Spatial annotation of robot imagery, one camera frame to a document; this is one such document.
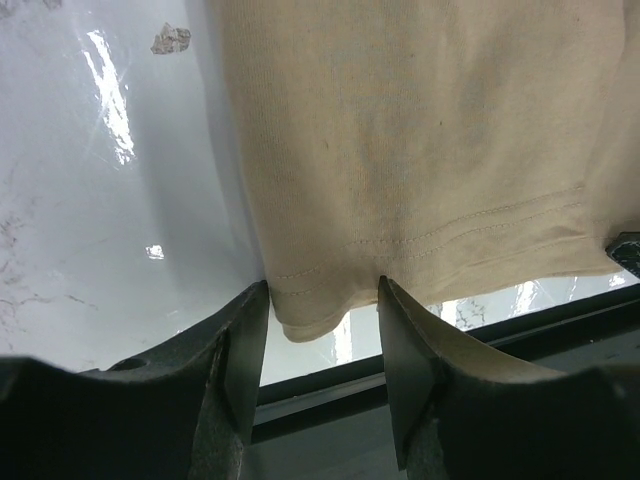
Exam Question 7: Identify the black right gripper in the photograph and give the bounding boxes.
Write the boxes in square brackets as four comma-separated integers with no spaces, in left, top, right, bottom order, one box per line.
[605,232,640,275]

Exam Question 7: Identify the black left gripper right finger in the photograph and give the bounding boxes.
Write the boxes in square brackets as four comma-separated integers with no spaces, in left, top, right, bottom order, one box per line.
[378,277,639,479]

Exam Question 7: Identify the beige t shirt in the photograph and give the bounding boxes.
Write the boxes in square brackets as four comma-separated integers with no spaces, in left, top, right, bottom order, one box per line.
[213,1,639,342]

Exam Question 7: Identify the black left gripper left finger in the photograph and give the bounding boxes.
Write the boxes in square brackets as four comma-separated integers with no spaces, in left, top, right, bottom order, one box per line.
[1,282,269,479]

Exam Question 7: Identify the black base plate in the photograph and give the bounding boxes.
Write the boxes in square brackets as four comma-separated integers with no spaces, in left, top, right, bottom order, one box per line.
[249,284,640,446]

